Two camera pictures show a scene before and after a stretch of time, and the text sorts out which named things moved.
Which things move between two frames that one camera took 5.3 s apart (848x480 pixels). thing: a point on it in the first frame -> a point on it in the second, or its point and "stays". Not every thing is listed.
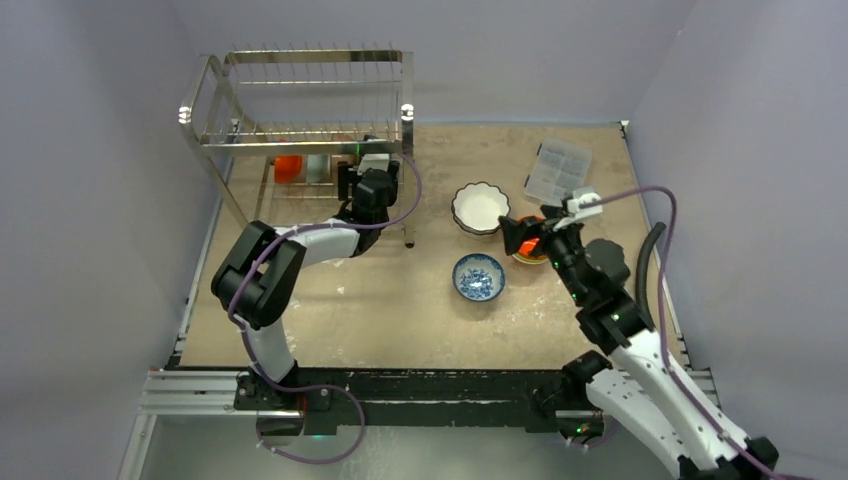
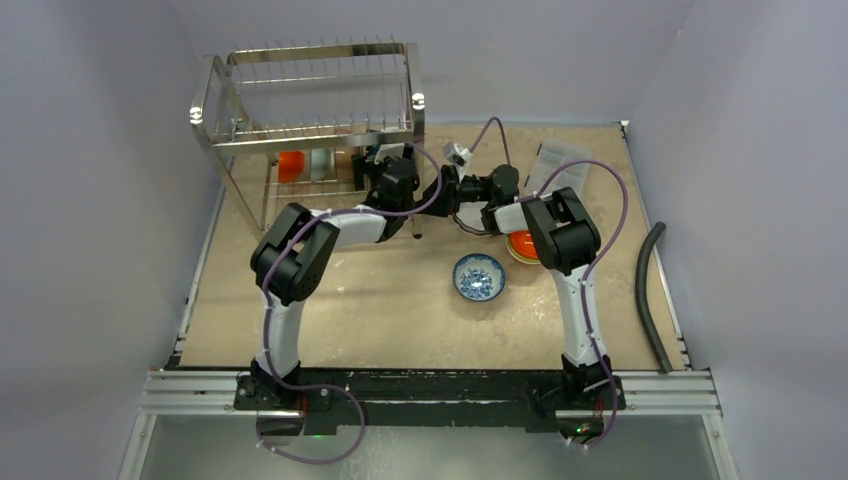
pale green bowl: [318, 168] stays
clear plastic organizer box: [560, 167] stays
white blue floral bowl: [478, 277] stays
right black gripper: [539, 232] -> [448, 187]
